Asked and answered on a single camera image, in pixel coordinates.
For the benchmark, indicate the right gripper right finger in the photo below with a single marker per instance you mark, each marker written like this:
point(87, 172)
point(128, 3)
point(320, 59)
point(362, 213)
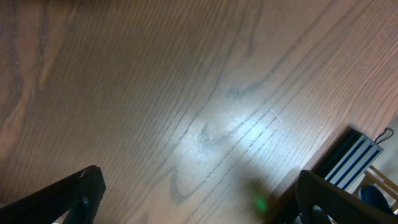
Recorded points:
point(311, 190)

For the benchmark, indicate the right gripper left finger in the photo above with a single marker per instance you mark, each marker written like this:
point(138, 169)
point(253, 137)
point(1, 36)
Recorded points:
point(78, 196)

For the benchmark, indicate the dark blue seat cushion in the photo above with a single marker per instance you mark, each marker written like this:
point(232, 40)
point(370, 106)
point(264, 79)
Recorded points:
point(374, 197)

